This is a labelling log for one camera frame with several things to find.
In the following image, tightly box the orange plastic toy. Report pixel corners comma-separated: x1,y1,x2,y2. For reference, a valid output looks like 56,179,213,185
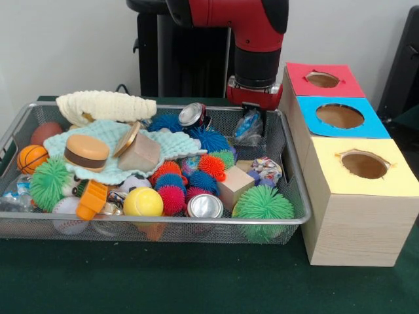
75,181,109,222

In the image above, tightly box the shallow wire mesh bin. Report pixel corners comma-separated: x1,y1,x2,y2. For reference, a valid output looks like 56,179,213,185
0,101,311,247

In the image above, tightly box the dark green tablecloth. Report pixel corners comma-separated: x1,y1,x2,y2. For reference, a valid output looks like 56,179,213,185
0,95,419,314

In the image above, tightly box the crumpled printed paper ball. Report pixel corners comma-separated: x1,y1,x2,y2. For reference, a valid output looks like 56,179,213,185
251,156,283,188

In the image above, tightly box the light teal waffle cloth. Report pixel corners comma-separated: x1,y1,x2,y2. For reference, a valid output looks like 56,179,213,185
43,119,209,183

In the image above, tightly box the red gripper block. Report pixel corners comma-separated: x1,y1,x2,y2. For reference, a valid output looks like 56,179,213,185
225,75,283,138

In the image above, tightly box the large green spiky ball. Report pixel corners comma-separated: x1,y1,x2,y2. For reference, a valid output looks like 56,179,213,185
231,185,295,243

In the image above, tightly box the crushed red soda can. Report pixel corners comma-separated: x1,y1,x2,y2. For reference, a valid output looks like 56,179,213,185
178,101,212,129

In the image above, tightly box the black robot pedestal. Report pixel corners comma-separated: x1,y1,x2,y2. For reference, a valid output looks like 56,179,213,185
126,0,243,98

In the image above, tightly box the toy hamburger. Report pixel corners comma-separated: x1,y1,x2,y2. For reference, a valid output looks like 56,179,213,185
64,134,111,173

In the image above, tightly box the wooden box with three holes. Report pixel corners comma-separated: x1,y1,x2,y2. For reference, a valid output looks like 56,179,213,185
277,61,419,268

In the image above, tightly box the yellow ball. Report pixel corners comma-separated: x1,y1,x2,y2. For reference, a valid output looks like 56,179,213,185
123,186,164,217

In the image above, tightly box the cream waffle cloth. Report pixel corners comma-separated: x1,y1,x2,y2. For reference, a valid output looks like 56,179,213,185
55,90,157,128

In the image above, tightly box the clear plastic bottle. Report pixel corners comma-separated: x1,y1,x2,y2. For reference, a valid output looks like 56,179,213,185
233,109,264,147

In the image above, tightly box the small brown football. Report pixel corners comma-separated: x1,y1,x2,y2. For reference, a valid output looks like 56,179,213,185
31,122,64,147

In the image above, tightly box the small orange basketball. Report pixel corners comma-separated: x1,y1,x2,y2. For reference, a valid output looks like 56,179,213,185
16,145,50,175

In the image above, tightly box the black chair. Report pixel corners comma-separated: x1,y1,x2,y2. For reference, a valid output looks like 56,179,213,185
376,5,419,131

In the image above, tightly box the plain wooden block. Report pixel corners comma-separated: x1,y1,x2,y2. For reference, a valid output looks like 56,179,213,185
117,131,162,174

